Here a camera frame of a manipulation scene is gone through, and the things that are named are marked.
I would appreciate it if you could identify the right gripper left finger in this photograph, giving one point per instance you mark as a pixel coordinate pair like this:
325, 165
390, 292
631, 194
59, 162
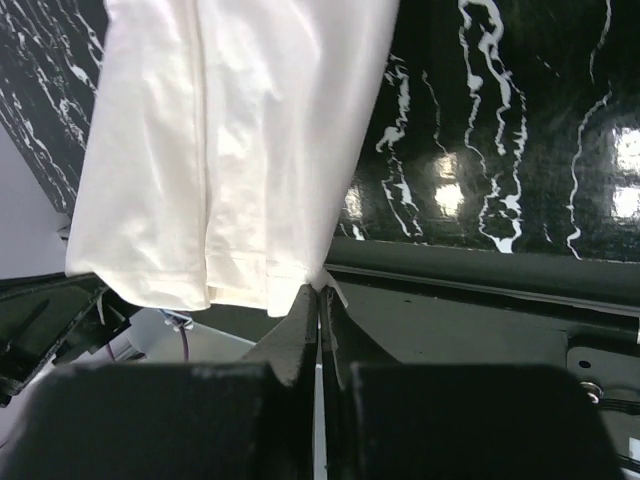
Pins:
248, 419

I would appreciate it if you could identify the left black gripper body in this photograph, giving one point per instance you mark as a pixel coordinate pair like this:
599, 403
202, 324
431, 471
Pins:
53, 318

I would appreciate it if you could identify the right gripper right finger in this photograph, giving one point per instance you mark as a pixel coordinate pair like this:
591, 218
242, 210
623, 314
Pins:
389, 420

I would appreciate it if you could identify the white printed t-shirt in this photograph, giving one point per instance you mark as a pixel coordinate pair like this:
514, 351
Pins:
223, 141

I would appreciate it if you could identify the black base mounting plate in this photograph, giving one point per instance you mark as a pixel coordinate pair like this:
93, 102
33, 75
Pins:
450, 306

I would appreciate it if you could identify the black marble pattern mat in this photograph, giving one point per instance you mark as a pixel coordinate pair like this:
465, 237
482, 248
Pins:
499, 125

